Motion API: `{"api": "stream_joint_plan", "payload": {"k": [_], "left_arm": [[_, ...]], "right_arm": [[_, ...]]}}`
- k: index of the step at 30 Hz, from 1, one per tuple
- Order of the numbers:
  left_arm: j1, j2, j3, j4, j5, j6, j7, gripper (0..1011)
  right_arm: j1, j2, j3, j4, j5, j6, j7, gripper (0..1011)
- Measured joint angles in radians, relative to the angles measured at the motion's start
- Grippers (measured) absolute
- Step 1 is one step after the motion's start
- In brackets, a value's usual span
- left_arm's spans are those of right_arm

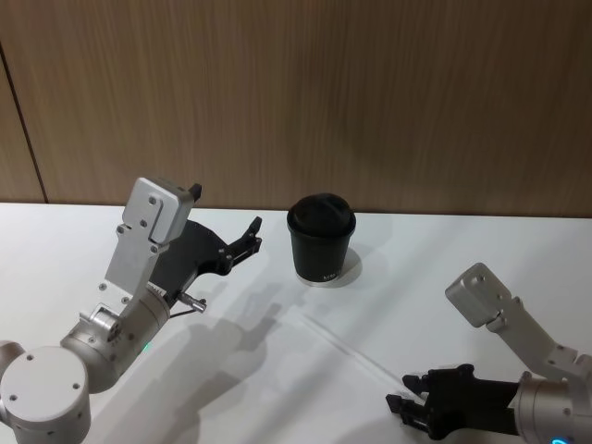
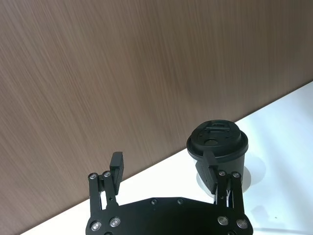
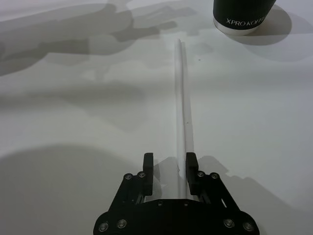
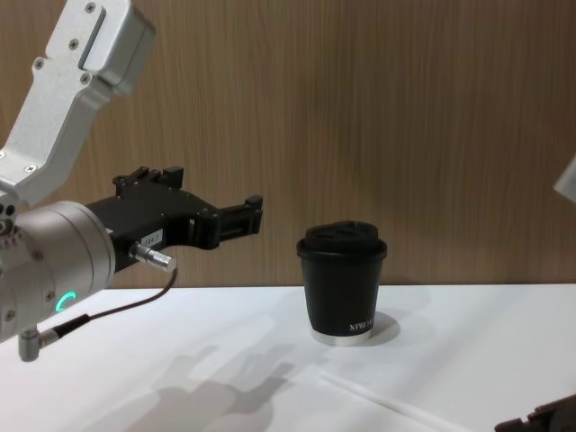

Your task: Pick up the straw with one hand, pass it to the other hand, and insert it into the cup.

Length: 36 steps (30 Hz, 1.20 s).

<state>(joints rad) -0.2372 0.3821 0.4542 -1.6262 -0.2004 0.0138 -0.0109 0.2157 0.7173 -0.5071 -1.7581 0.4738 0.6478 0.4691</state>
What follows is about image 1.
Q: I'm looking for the black plastic cup lid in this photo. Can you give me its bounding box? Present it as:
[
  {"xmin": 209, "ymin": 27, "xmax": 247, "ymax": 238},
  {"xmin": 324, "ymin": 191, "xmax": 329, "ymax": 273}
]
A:
[{"xmin": 287, "ymin": 191, "xmax": 357, "ymax": 242}]

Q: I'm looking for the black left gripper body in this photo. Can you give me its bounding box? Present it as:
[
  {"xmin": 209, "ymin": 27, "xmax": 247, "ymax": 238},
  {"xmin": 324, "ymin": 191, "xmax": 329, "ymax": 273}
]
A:
[{"xmin": 147, "ymin": 220, "xmax": 232, "ymax": 298}]

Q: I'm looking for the round white coaster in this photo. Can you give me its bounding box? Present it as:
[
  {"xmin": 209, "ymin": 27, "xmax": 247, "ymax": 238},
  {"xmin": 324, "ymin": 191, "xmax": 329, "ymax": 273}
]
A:
[{"xmin": 297, "ymin": 248, "xmax": 364, "ymax": 290}]

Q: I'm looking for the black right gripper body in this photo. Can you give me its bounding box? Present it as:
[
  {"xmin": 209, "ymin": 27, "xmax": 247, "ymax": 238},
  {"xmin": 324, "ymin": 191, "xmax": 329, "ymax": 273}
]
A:
[{"xmin": 424, "ymin": 364, "xmax": 520, "ymax": 441}]

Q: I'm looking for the white table cloth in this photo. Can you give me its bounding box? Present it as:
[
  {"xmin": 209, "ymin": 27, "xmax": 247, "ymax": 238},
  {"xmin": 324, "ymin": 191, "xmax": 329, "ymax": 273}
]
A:
[{"xmin": 0, "ymin": 201, "xmax": 592, "ymax": 444}]

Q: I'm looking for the black paper cup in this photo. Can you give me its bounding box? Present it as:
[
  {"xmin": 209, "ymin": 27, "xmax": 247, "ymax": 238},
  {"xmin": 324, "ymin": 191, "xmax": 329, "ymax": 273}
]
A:
[{"xmin": 287, "ymin": 216, "xmax": 356, "ymax": 285}]

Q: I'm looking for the thin dark cable silver plug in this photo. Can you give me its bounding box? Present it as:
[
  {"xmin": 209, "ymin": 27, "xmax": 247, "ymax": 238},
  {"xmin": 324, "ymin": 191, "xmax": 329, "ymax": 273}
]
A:
[{"xmin": 166, "ymin": 291, "xmax": 208, "ymax": 321}]

